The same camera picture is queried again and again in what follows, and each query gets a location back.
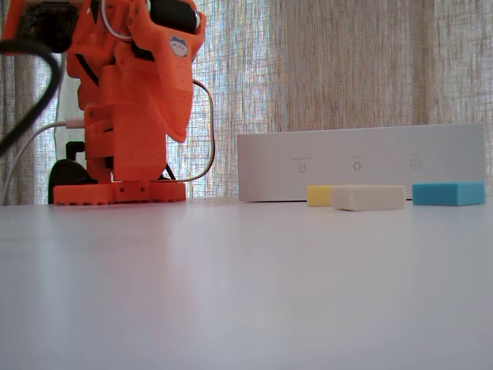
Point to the orange gripper black servo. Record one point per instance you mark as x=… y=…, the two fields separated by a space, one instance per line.
x=178 y=101

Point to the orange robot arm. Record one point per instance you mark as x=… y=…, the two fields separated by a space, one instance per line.
x=127 y=135

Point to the orange robot base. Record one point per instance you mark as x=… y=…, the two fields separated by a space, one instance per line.
x=84 y=192

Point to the yellow foam cuboid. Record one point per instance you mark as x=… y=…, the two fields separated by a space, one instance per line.
x=319 y=196

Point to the white foam cuboid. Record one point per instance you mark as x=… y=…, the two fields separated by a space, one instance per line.
x=366 y=197

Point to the blue foam cuboid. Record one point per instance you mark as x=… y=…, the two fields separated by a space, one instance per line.
x=447 y=192

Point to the cartoon animal sticker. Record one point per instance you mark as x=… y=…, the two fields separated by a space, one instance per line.
x=179 y=47

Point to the black table clamp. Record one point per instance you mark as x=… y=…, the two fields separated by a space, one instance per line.
x=67 y=173

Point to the beige woven curtain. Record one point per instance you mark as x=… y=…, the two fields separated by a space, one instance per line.
x=327 y=65

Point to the white cardboard box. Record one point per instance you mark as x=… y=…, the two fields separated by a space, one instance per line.
x=346 y=146

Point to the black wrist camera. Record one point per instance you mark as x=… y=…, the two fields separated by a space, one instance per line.
x=46 y=23

